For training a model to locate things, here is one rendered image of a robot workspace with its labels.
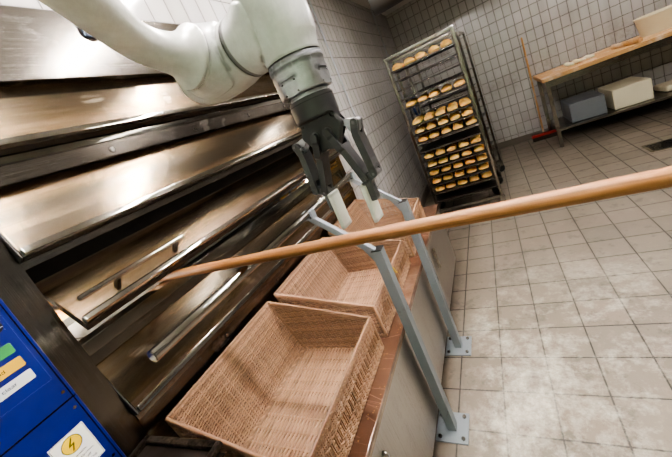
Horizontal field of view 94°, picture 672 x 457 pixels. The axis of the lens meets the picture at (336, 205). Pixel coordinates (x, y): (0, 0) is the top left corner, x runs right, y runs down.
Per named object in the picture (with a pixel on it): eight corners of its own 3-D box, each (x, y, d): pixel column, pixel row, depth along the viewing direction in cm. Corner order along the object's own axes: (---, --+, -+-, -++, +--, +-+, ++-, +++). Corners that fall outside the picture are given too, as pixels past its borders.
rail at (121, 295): (87, 325, 79) (81, 321, 79) (344, 149, 228) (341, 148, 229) (86, 320, 78) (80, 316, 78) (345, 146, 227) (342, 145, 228)
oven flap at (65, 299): (88, 331, 80) (33, 291, 83) (343, 152, 230) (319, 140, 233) (87, 325, 79) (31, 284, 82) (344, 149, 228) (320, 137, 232)
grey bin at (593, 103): (572, 123, 400) (568, 105, 394) (563, 117, 441) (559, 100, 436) (608, 112, 382) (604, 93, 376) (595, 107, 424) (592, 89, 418)
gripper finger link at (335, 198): (330, 194, 55) (326, 195, 55) (345, 229, 57) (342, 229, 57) (337, 188, 57) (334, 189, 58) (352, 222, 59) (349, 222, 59)
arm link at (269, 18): (336, 43, 51) (281, 79, 59) (296, -60, 48) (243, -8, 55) (298, 43, 43) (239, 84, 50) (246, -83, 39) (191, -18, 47)
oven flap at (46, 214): (22, 262, 78) (-36, 201, 77) (322, 127, 228) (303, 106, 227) (25, 254, 76) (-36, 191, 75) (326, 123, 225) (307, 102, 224)
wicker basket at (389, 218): (342, 270, 201) (325, 232, 194) (366, 230, 249) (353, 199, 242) (416, 257, 178) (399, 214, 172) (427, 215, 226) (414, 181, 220)
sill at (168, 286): (80, 357, 88) (71, 345, 87) (331, 167, 239) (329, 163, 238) (89, 357, 85) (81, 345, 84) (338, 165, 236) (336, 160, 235)
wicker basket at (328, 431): (205, 482, 101) (159, 420, 94) (292, 347, 148) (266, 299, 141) (329, 523, 77) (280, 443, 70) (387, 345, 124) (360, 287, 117)
